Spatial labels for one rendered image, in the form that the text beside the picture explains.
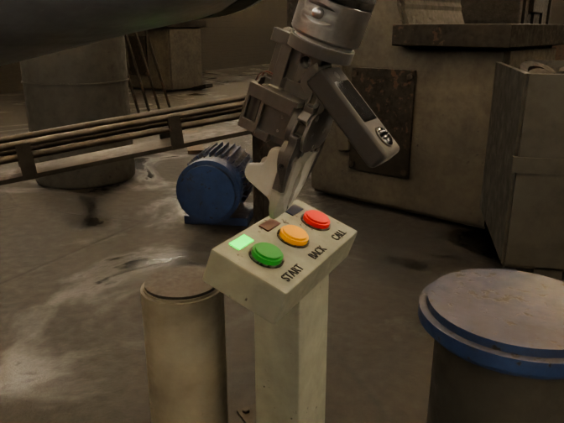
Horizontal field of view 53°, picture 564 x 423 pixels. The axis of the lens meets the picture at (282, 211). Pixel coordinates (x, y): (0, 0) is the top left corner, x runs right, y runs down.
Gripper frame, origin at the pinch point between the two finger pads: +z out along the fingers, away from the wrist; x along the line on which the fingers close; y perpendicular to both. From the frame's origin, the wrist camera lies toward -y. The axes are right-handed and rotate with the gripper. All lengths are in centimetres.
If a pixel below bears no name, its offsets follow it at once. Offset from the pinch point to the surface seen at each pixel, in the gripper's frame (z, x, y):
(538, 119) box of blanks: -1, -133, -20
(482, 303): 15.2, -34.8, -26.7
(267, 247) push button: 5.6, -0.4, 0.4
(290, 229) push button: 5.6, -7.4, 0.6
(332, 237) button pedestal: 6.6, -13.3, -3.7
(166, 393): 33.8, 2.5, 6.4
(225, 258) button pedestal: 6.9, 4.4, 3.2
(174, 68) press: 199, -606, 441
